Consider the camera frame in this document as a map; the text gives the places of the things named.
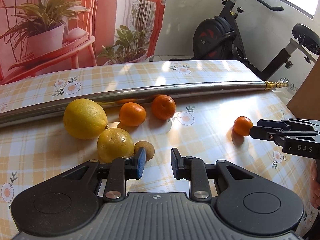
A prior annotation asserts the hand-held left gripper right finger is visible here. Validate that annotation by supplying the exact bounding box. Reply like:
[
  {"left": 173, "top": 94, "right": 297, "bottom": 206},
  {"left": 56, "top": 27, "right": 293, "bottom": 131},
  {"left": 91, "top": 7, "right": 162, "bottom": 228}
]
[{"left": 171, "top": 148, "right": 253, "bottom": 202}]

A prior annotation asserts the small brown round fruit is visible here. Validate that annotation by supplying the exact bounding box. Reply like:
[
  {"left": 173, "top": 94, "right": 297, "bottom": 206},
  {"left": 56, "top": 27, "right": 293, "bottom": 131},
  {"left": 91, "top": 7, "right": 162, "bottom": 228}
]
[{"left": 134, "top": 141, "right": 155, "bottom": 162}]

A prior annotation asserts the long metal pole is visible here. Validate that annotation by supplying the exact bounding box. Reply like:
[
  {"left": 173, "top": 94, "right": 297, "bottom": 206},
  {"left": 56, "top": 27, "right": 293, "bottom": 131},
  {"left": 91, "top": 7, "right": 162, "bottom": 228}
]
[{"left": 0, "top": 80, "right": 292, "bottom": 128}]

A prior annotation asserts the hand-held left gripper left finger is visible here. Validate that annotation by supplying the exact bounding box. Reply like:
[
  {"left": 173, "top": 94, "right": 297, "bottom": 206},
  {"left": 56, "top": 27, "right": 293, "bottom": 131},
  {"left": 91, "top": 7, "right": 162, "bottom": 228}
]
[{"left": 62, "top": 147, "right": 146, "bottom": 203}]

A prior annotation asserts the large yellow lemon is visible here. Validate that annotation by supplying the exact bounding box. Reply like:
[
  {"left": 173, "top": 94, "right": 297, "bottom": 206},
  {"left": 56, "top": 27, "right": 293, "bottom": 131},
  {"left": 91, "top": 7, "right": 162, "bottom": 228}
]
[{"left": 63, "top": 99, "right": 108, "bottom": 140}]

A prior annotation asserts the black exercise bike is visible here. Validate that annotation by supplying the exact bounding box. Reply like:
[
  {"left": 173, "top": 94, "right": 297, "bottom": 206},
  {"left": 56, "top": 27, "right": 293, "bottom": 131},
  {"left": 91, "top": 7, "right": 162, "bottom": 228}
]
[{"left": 170, "top": 0, "right": 320, "bottom": 80}]

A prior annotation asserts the printed room scene backdrop cloth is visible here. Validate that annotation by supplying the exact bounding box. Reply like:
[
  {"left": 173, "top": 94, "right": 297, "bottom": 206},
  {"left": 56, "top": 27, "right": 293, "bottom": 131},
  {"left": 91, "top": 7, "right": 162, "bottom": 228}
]
[{"left": 0, "top": 0, "right": 172, "bottom": 85}]

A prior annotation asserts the person's right hand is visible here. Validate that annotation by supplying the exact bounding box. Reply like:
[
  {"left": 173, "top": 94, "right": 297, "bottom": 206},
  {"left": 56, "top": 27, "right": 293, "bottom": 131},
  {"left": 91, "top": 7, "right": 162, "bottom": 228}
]
[{"left": 310, "top": 160, "right": 320, "bottom": 208}]

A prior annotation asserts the orange tangerine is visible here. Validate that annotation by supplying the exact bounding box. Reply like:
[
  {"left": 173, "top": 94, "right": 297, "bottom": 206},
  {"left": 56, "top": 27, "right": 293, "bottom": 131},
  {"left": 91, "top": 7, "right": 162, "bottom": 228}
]
[
  {"left": 233, "top": 116, "right": 254, "bottom": 137},
  {"left": 119, "top": 102, "right": 147, "bottom": 127},
  {"left": 152, "top": 94, "right": 176, "bottom": 120}
]

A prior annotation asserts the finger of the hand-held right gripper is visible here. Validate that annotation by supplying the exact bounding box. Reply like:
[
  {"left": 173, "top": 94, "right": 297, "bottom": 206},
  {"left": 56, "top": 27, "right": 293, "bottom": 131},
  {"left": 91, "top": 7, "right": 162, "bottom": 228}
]
[
  {"left": 250, "top": 127, "right": 287, "bottom": 143},
  {"left": 256, "top": 118, "right": 320, "bottom": 130}
]

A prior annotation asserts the brown cardboard board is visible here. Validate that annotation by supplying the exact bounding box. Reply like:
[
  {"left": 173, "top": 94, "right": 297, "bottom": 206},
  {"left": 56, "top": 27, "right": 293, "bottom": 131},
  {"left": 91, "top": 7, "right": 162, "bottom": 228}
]
[{"left": 286, "top": 55, "right": 320, "bottom": 122}]

